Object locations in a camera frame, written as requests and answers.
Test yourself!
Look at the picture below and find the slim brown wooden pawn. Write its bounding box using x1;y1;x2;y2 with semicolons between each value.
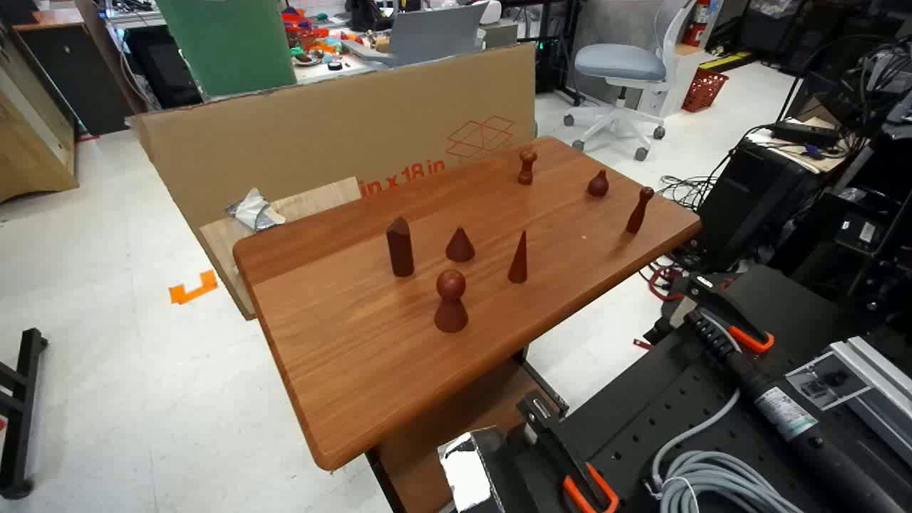
623;184;659;236

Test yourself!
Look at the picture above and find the short brown wooden cone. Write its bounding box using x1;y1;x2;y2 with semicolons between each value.
441;226;479;266

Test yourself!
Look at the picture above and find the brown ball-topped wooden pawn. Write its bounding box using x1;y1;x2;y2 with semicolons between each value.
434;268;471;335

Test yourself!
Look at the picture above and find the brown bullet-shaped wooden piece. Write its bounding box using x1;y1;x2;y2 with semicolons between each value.
384;213;417;280

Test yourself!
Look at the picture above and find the tall slim brown wooden cone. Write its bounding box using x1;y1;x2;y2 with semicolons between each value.
503;229;529;286

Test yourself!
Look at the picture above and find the small brown hourglass wooden piece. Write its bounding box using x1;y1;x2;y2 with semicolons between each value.
515;146;538;187

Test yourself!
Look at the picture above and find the wooden table base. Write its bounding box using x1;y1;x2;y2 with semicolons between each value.
365;354;569;513

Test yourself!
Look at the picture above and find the large cardboard box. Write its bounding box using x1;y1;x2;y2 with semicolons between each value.
127;40;540;321

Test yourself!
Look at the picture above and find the crumpled silver foil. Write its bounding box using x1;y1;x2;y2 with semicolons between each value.
226;184;287;234

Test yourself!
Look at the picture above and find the shiny metal block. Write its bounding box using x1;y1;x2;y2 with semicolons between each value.
436;428;508;513

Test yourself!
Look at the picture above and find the grey laptop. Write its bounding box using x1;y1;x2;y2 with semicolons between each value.
384;3;489;67

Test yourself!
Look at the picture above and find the grey office chair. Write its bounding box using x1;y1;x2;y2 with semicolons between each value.
560;0;700;162

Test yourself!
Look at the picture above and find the red plastic basket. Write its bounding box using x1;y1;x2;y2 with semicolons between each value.
680;66;733;115

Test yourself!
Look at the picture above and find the black equipment cart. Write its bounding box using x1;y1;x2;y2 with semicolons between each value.
696;119;857;274

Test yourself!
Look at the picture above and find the green board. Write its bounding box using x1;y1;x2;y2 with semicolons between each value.
154;0;300;102

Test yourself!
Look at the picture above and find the printed paper label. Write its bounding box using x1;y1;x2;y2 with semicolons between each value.
784;351;871;412

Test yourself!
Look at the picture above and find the black cylindrical tube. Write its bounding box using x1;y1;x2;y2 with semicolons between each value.
686;310;905;513

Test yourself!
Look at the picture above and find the black cabinet with wooden top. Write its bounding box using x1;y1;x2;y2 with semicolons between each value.
9;3;136;136

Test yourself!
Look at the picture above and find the light wooden cabinet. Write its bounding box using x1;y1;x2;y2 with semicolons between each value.
0;26;82;204

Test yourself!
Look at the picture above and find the black metal floor stand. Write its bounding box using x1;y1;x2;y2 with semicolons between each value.
0;328;50;502

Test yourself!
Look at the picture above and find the black clamp with orange handle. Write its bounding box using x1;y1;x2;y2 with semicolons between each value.
515;392;623;513
679;271;777;360

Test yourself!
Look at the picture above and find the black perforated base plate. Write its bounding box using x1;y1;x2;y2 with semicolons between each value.
492;266;912;513

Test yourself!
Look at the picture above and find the coiled grey cable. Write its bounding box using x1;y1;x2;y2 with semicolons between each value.
647;387;806;513

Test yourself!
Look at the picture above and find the aluminium rail profile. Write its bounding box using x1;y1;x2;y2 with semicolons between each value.
825;334;912;451

